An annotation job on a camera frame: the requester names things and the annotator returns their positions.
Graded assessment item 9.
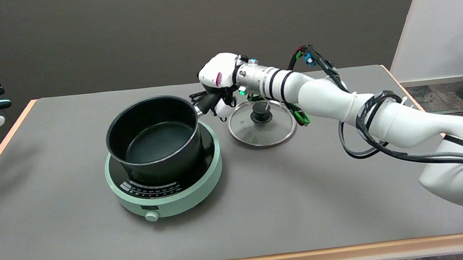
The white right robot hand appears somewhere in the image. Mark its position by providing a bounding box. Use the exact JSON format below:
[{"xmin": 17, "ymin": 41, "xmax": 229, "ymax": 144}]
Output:
[{"xmin": 196, "ymin": 50, "xmax": 252, "ymax": 123}]

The black pot with long handle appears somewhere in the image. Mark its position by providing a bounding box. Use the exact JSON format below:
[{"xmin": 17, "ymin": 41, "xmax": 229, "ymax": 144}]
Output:
[{"xmin": 101, "ymin": 89, "xmax": 231, "ymax": 192}]

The glass lid with black knob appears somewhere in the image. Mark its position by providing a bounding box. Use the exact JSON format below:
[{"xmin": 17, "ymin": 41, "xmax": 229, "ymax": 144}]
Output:
[{"xmin": 224, "ymin": 94, "xmax": 299, "ymax": 152}]

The green round induction cooker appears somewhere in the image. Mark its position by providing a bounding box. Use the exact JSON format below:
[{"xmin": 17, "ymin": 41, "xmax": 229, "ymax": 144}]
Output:
[{"xmin": 100, "ymin": 119, "xmax": 229, "ymax": 227}]

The grey table mat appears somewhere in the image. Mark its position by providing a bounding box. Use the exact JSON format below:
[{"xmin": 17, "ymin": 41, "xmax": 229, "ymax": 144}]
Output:
[{"xmin": 0, "ymin": 50, "xmax": 463, "ymax": 260}]

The floor vent grille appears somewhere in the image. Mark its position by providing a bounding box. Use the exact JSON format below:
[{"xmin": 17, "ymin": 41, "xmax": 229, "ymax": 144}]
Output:
[{"xmin": 430, "ymin": 109, "xmax": 463, "ymax": 126}]

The black cooker power cord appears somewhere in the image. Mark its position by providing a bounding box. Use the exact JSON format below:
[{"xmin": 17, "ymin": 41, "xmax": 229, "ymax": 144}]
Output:
[{"xmin": 188, "ymin": 90, "xmax": 211, "ymax": 105}]

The green-tipped wire bundle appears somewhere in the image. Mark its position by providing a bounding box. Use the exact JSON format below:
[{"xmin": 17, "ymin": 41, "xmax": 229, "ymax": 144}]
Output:
[{"xmin": 247, "ymin": 89, "xmax": 312, "ymax": 133}]

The cable harness with blue connector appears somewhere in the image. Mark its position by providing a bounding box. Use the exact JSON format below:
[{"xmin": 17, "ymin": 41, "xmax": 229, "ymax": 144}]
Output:
[{"xmin": 285, "ymin": 41, "xmax": 347, "ymax": 97}]

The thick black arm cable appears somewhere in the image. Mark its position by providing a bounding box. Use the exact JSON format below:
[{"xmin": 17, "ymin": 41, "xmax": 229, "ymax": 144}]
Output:
[{"xmin": 335, "ymin": 82, "xmax": 463, "ymax": 180}]

